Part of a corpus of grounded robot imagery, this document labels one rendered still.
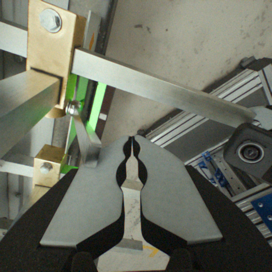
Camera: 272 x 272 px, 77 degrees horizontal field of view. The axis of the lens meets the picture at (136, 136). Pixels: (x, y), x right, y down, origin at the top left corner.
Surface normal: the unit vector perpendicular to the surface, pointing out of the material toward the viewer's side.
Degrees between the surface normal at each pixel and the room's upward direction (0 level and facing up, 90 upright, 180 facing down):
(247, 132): 33
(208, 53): 0
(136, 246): 90
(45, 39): 0
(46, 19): 0
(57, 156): 90
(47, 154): 90
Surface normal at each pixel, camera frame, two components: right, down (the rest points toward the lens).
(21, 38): 0.03, 0.51
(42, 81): 0.33, -0.82
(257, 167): -0.48, 0.27
